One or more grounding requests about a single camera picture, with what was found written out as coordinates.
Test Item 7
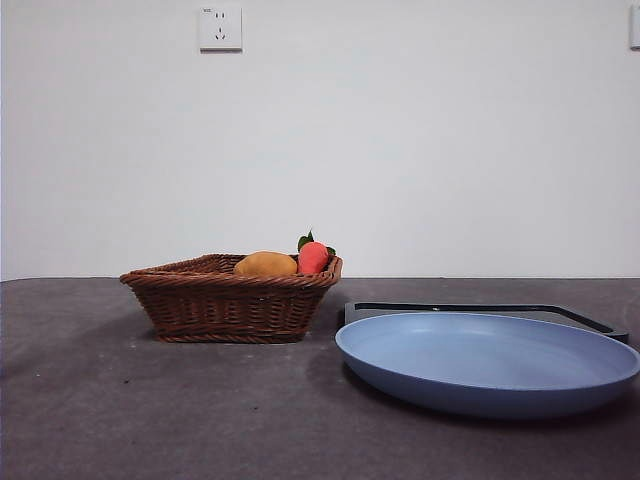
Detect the blue round plate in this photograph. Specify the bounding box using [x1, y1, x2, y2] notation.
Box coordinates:
[334, 312, 640, 420]

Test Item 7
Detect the orange carrot with green leaves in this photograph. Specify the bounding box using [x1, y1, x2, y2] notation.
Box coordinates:
[297, 230, 337, 275]

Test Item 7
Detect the brown wicker basket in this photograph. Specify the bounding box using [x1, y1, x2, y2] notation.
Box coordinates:
[119, 253, 344, 344]

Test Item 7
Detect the black flat tray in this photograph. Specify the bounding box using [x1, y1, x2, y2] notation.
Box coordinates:
[342, 301, 630, 346]

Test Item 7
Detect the white wall power socket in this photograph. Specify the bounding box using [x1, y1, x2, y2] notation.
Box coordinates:
[199, 6, 244, 53]

